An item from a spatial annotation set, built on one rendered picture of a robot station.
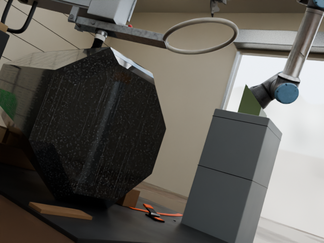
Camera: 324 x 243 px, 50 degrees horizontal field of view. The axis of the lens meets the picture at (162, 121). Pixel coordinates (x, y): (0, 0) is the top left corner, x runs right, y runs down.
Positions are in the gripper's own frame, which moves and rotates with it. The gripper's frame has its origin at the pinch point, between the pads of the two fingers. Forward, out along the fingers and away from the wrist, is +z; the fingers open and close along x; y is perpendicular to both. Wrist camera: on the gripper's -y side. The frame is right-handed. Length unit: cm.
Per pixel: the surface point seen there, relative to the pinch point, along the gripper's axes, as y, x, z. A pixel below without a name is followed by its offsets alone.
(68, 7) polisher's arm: -76, 66, -28
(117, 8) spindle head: -49, 41, -18
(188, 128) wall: 221, 470, -24
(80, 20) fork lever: -70, 59, -15
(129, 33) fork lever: -42, 41, -1
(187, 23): -17.7, 6.4, 6.7
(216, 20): -2.7, -1.2, 6.6
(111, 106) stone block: -65, 9, 57
